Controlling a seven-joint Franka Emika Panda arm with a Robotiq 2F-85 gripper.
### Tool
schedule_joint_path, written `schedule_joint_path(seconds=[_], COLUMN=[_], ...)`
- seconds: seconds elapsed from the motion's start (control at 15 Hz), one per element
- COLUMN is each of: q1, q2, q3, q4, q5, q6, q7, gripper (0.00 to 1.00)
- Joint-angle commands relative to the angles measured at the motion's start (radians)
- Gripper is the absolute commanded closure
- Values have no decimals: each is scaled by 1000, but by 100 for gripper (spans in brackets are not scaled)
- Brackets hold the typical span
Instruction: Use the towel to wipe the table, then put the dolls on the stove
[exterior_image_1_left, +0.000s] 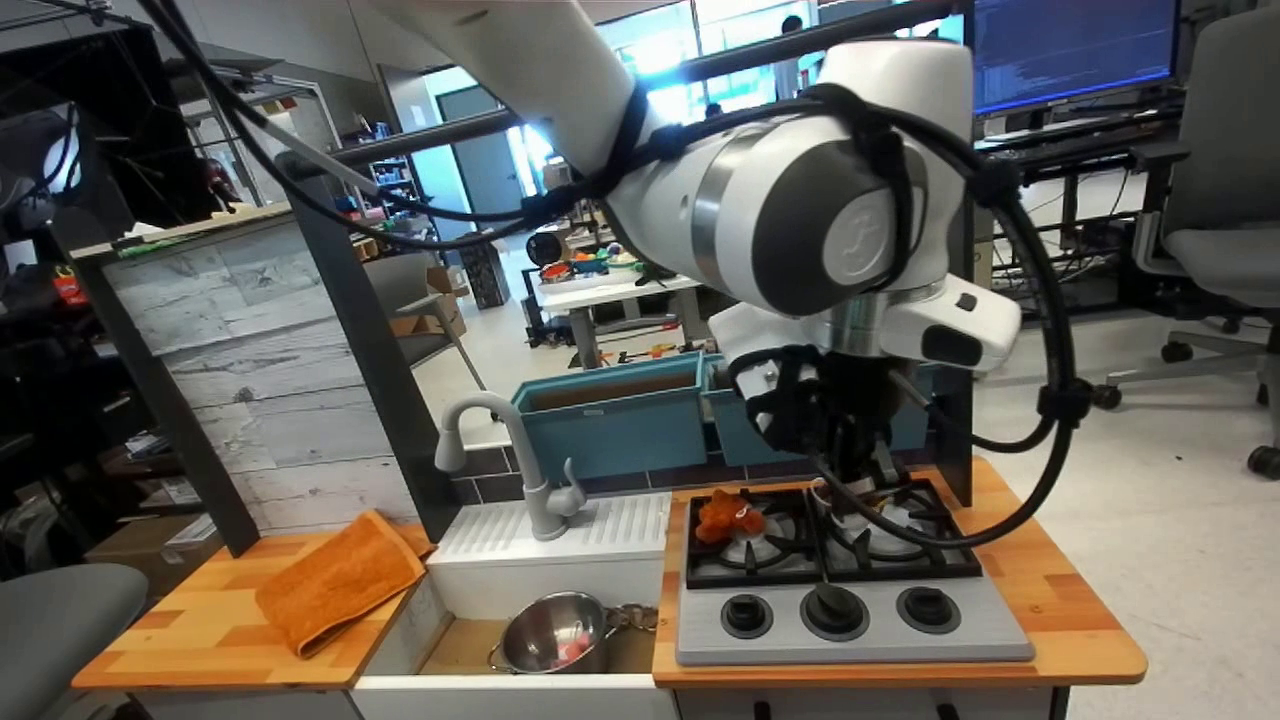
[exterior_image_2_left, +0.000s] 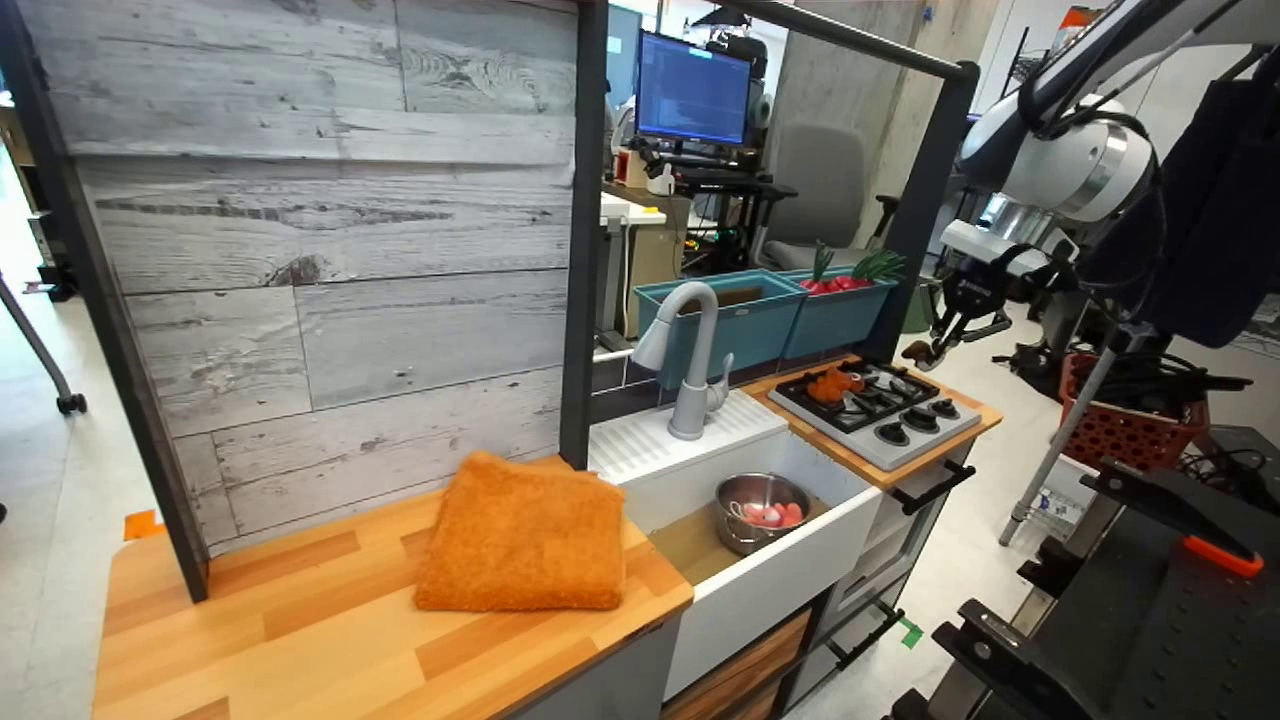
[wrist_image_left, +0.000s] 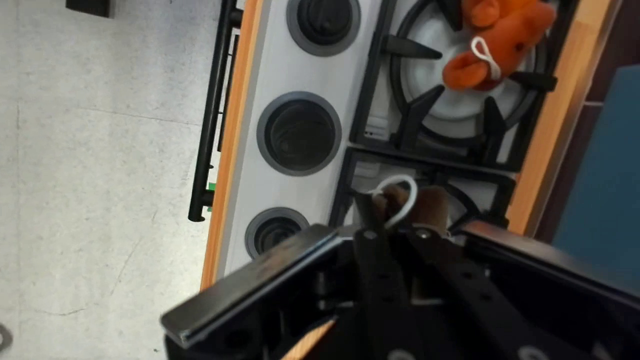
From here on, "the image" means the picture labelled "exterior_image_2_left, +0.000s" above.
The orange white box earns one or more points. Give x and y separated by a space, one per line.
1074 15

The grey toy oven cabinet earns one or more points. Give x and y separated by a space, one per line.
882 547

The beige cabinet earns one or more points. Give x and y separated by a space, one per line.
649 260

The green bin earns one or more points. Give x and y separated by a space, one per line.
916 305

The grey tripod pole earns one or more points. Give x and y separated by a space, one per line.
1057 440

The teal plastic bin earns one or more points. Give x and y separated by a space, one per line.
746 324
833 323

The orange plush doll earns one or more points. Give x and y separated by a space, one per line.
833 387

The green plant toy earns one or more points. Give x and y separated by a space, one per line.
872 267

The black metal kitchen frame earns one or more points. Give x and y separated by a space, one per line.
582 267

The black computer desk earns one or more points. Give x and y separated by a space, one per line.
706 175

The pink plush doll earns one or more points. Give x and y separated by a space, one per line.
769 515

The computer monitor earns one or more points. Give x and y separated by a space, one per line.
691 94

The black wheeled stand leg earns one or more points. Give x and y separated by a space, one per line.
32 347

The grey office chair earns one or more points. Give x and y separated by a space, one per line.
815 185

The white toy sink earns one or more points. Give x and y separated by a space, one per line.
774 587

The grey toy stove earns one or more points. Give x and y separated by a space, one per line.
885 425

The orange black clamp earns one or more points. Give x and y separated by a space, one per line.
1223 557

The green tape piece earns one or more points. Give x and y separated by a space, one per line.
908 634

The orange terry towel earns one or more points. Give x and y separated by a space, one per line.
523 534

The wooden front drawer unit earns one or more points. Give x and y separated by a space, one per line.
743 667

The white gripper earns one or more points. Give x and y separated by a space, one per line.
993 247

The grey wood-look panel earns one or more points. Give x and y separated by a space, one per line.
334 202

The black hanging cloth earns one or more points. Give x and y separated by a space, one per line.
1223 202

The red plastic crate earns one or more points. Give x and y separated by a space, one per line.
1124 432

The grey toy faucet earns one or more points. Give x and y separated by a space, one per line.
693 387

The black perforated table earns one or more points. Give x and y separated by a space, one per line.
1175 640

